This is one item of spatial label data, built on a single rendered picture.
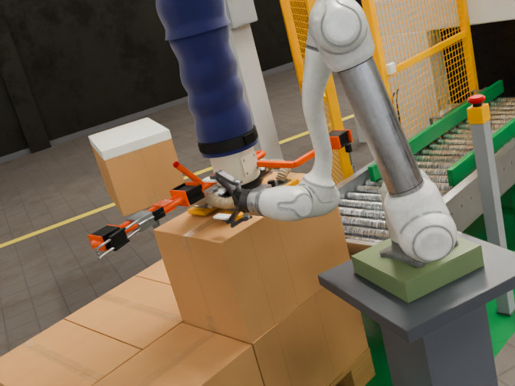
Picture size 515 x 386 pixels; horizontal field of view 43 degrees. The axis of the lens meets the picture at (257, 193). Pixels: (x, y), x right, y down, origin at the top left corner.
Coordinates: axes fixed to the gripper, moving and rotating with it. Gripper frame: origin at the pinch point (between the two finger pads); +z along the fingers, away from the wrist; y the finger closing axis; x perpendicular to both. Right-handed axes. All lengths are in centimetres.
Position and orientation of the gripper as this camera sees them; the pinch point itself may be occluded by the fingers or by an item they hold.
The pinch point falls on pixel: (212, 197)
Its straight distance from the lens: 223.1
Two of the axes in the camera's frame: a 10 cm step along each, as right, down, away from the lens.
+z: -7.1, -0.5, 7.0
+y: 2.5, 9.2, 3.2
